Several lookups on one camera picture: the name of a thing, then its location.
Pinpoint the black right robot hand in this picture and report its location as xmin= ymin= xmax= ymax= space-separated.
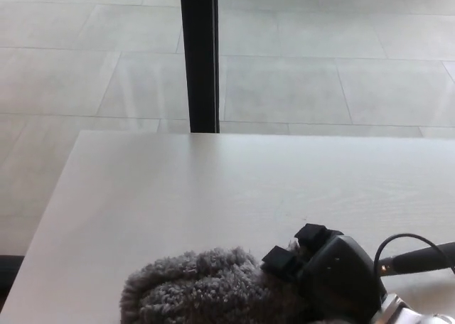
xmin=261 ymin=223 xmax=387 ymax=324

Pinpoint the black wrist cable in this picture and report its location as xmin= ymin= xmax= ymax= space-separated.
xmin=373 ymin=233 xmax=455 ymax=276

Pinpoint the black vertical window frame post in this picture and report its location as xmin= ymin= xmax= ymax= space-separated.
xmin=179 ymin=0 xmax=221 ymax=134

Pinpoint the grey fluffy microfiber duster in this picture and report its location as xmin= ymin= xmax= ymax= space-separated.
xmin=119 ymin=241 xmax=455 ymax=324

